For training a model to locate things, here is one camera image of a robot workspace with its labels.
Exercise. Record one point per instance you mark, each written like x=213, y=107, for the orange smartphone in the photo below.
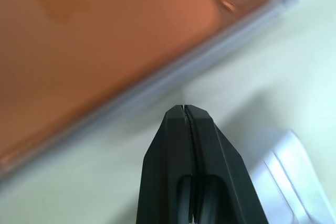
x=110, y=45

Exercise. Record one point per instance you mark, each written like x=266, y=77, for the white phone box lid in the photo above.
x=291, y=179

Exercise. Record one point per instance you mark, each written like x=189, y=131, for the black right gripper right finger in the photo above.
x=220, y=166

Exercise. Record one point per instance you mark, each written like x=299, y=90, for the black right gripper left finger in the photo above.
x=165, y=161

